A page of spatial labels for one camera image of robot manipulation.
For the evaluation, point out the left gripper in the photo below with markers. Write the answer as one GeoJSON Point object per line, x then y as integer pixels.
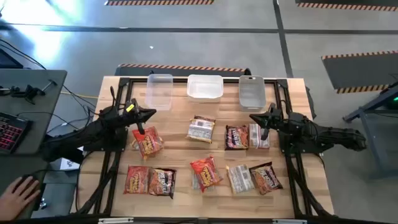
{"type": "Point", "coordinates": [132, 115]}

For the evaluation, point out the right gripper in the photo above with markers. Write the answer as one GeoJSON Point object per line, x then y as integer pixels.
{"type": "Point", "coordinates": [278, 121]}

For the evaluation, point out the red Maruchan noodle pack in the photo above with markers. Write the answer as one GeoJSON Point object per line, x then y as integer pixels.
{"type": "Point", "coordinates": [255, 141]}
{"type": "Point", "coordinates": [136, 180]}
{"type": "Point", "coordinates": [206, 172]}
{"type": "Point", "coordinates": [149, 143]}

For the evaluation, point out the dark brown Maruchan noodle pack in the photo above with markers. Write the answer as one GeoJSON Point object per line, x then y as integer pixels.
{"type": "Point", "coordinates": [205, 118]}
{"type": "Point", "coordinates": [163, 183]}
{"type": "Point", "coordinates": [265, 178]}
{"type": "Point", "coordinates": [236, 137]}

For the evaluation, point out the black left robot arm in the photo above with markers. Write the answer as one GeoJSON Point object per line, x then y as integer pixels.
{"type": "Point", "coordinates": [93, 133]}

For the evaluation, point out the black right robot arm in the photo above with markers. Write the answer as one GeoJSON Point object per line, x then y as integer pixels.
{"type": "Point", "coordinates": [326, 133]}

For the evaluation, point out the yellow tag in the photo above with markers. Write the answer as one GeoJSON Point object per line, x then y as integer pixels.
{"type": "Point", "coordinates": [130, 108]}

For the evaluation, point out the clear plastic bin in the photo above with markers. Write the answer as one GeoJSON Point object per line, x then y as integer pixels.
{"type": "Point", "coordinates": [158, 93]}

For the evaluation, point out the grey plastic bin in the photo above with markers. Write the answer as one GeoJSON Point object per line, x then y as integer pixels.
{"type": "Point", "coordinates": [252, 95]}

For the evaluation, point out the black hazard-striped floor mat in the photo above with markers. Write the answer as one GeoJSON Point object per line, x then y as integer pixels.
{"type": "Point", "coordinates": [348, 4]}
{"type": "Point", "coordinates": [158, 2]}
{"type": "Point", "coordinates": [180, 70]}
{"type": "Point", "coordinates": [357, 71]}

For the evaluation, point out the white plastic bin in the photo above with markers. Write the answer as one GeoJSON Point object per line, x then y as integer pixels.
{"type": "Point", "coordinates": [205, 88]}

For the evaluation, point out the white printed paper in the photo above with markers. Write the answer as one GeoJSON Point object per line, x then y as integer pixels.
{"type": "Point", "coordinates": [70, 164]}

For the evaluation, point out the grey desk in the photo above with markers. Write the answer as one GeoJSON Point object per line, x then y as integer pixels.
{"type": "Point", "coordinates": [49, 105]}

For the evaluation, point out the grey metal stand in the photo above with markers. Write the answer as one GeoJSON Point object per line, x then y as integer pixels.
{"type": "Point", "coordinates": [371, 143]}

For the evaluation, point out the black desk clamp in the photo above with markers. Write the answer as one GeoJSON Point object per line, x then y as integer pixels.
{"type": "Point", "coordinates": [29, 92]}

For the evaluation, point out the black device green light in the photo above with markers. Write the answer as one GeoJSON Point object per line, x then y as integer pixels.
{"type": "Point", "coordinates": [393, 99]}

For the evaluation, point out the backlit black keyboard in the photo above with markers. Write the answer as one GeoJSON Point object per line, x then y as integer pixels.
{"type": "Point", "coordinates": [12, 132]}

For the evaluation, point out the black monitor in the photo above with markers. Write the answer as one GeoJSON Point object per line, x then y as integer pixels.
{"type": "Point", "coordinates": [9, 60]}

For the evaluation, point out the person's hand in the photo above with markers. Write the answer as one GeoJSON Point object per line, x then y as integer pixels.
{"type": "Point", "coordinates": [15, 199]}

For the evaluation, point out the black aluminium rig frame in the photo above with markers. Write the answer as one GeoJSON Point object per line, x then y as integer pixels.
{"type": "Point", "coordinates": [123, 82]}

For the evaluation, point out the silver bracket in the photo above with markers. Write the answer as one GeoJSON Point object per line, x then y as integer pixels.
{"type": "Point", "coordinates": [289, 221]}
{"type": "Point", "coordinates": [115, 221]}

